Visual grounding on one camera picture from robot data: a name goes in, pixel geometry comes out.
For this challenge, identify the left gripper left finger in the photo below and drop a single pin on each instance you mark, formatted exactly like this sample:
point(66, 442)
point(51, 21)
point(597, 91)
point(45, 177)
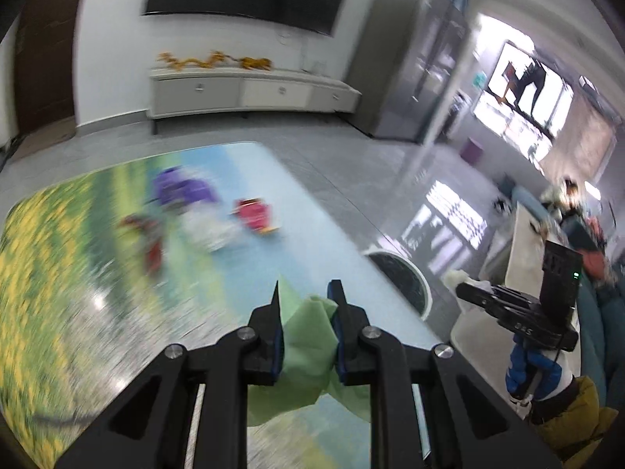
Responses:
point(148, 424)

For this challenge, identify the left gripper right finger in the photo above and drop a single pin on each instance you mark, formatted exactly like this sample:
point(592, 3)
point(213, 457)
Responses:
point(429, 407)

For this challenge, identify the white tissue plastic bag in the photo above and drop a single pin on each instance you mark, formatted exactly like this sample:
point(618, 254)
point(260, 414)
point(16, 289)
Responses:
point(207, 228)

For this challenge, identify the purple plastic bag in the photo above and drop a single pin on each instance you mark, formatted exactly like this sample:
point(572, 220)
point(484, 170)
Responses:
point(175, 186)

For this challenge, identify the pink white wrapper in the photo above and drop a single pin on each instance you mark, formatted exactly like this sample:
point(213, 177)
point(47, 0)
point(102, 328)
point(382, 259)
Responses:
point(255, 214)

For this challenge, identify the round white trash bin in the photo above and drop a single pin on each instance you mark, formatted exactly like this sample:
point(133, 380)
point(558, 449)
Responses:
point(406, 278)

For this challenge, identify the right gloved hand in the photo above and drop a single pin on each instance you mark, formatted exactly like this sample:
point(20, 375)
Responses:
point(539, 373)

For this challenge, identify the teal sofa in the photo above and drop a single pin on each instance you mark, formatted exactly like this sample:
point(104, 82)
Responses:
point(601, 315)

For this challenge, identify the white side table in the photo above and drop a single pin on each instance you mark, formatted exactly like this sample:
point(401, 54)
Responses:
point(518, 265)

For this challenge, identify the yellow jacket sleeve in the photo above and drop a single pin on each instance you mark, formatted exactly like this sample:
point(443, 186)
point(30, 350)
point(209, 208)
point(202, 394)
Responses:
point(573, 423)

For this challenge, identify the purple stool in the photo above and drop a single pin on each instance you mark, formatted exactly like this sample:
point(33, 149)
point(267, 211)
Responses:
point(472, 152)

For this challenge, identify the brown door mat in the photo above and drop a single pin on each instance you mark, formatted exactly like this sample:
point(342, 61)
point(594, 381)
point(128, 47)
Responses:
point(46, 137)

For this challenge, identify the grey double door refrigerator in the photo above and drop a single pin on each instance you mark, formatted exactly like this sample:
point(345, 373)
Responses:
point(402, 65)

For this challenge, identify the white TV cabinet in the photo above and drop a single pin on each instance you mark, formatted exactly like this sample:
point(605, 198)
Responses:
point(197, 91)

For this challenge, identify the golden dragon ornament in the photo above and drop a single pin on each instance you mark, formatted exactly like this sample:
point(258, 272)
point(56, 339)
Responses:
point(216, 59)

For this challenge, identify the golden tiger ornament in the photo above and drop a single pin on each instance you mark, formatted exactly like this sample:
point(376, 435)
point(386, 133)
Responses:
point(258, 64)

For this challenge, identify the dark brown entrance door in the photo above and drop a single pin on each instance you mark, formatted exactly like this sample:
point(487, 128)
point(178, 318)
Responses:
point(43, 63)

